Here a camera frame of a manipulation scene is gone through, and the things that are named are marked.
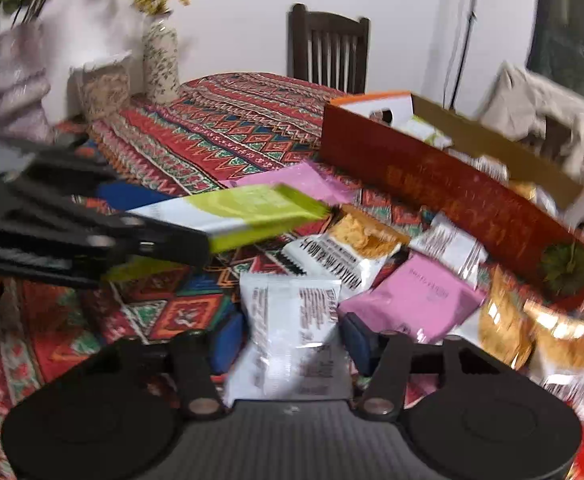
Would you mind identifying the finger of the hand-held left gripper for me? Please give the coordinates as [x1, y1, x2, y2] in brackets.
[87, 215, 211, 267]
[27, 160, 173, 211]

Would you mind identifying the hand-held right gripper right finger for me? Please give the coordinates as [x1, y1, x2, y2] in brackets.
[341, 314, 515, 421]

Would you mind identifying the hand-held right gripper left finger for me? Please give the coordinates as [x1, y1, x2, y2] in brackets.
[79, 312, 247, 421]

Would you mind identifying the white silver snack packet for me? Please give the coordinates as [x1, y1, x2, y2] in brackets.
[411, 212, 487, 288]
[223, 272, 355, 402]

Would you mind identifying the pink snack packet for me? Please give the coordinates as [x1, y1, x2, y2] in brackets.
[338, 252, 487, 343]
[219, 161, 357, 206]

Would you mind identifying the green white snack packet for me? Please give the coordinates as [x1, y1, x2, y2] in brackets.
[103, 183, 333, 283]

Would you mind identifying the orange cardboard box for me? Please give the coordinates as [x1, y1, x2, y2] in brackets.
[319, 91, 584, 311]

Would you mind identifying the white black chips packet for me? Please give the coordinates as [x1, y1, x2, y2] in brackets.
[282, 205, 410, 293]

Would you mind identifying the patterned red tablecloth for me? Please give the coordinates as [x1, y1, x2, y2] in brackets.
[0, 72, 584, 480]

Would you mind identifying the glass jar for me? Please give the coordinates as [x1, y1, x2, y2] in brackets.
[74, 57, 133, 121]

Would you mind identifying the small floral ceramic vase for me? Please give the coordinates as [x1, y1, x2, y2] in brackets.
[142, 12, 180, 106]

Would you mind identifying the golden snack packet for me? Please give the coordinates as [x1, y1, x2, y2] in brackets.
[479, 265, 535, 368]
[529, 310, 584, 411]

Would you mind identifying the speckled pink vase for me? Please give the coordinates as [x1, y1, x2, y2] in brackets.
[0, 25, 55, 143]

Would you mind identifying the dark wooden chair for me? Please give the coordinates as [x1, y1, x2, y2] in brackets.
[287, 3, 371, 93]

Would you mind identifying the wooden chair under jacket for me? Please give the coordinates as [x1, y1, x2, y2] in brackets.
[536, 115, 573, 161]

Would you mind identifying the beige jacket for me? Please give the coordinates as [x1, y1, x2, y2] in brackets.
[476, 60, 584, 191]

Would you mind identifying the floor lamp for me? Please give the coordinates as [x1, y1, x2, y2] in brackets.
[444, 0, 482, 111]

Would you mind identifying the sliding glass door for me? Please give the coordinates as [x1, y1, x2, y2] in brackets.
[526, 0, 584, 126]

